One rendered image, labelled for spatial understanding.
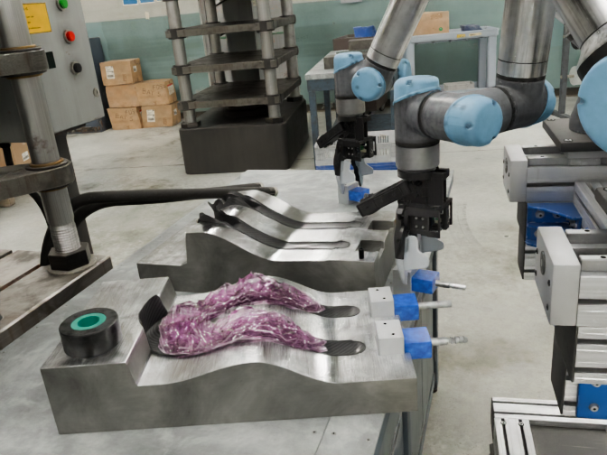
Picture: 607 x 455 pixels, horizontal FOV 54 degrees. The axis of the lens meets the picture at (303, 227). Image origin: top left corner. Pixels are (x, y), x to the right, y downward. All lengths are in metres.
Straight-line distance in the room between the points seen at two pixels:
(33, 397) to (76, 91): 0.93
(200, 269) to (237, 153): 3.92
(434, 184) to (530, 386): 1.37
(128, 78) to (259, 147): 3.08
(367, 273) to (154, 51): 7.09
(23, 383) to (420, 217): 0.71
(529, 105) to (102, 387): 0.76
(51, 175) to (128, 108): 6.42
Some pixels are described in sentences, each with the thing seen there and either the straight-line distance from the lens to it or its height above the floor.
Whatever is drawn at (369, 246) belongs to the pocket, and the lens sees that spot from 1.16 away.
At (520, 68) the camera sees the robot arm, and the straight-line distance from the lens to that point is 1.00.
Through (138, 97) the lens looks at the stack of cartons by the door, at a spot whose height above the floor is 0.38.
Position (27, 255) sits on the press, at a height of 0.79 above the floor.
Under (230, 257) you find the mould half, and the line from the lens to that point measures 1.16.
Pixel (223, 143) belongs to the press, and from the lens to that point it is 5.10.
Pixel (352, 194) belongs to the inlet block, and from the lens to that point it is 1.61.
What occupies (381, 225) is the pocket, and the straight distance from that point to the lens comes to 1.26.
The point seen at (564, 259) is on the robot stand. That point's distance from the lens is 0.84.
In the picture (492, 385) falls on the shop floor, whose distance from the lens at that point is 2.28.
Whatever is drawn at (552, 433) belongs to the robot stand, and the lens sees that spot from 1.78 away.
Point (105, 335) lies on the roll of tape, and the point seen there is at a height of 0.94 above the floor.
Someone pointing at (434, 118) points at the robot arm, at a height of 1.15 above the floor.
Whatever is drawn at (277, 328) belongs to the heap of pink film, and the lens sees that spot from 0.85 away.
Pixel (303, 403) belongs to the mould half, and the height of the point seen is 0.82.
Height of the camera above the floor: 1.34
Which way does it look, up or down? 21 degrees down
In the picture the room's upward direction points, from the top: 5 degrees counter-clockwise
